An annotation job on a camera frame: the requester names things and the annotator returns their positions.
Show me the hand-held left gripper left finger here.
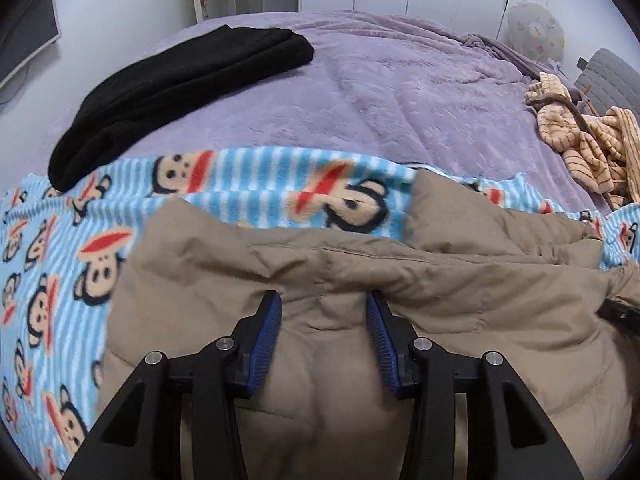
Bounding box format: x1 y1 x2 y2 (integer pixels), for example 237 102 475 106
62 290 284 480

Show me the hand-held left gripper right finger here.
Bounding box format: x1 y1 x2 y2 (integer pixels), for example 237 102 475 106
365 290 586 480

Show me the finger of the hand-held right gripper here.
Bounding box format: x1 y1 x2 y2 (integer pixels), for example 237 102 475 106
597 297 640 335

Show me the beige puffer jacket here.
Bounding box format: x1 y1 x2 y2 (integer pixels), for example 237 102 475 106
95 167 640 480

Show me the beige striped fleece garment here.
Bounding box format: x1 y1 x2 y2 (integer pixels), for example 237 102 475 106
525 72 640 211

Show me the blue striped monkey print blanket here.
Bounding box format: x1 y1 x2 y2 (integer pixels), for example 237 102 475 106
0 145 640 480

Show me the grey padded headboard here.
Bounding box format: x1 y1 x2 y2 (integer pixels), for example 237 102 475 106
574 47 640 111

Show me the purple fleece bed blanket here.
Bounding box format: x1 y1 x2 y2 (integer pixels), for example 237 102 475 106
30 10 601 211

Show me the black folded garment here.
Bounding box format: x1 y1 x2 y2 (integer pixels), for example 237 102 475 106
47 26 315 193

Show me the white printed round cushion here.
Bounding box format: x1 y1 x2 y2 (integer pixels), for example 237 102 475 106
506 0 566 61

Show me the wall-mounted flat screen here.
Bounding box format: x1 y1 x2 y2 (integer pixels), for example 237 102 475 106
0 0 63 91

